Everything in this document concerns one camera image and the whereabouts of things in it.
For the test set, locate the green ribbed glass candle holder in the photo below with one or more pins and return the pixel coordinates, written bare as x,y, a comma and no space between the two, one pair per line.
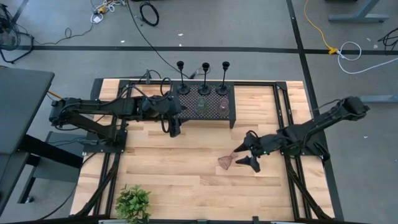
201,107

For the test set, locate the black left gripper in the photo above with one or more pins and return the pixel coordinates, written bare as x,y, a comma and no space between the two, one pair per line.
158,107

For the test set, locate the grey desk foot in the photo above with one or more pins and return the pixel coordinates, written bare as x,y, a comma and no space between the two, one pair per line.
357,17
379,99

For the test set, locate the green artificial plant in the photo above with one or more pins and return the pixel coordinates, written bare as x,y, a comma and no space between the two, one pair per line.
133,202

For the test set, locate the black desk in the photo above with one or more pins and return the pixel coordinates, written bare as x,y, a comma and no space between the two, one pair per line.
21,102

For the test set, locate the black aluminium table frame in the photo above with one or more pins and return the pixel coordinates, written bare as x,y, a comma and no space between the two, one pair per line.
124,83

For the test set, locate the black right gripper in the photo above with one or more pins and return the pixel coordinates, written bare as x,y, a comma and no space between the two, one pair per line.
264,144

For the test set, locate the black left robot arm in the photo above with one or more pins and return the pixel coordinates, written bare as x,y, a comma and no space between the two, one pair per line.
93,105

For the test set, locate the black floor fan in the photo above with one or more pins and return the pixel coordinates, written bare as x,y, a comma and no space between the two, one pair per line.
9,37

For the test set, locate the black perforated metal shelf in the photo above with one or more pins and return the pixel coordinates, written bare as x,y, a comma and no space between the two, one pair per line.
211,93

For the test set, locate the pink ribbed glass candle holder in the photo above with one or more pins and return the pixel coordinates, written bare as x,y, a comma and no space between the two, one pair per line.
223,108
225,161

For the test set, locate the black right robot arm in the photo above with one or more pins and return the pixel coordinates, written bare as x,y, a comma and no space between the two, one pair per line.
326,119

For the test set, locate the black metal candlestick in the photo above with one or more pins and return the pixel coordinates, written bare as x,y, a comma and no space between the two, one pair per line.
222,91
204,90
183,90

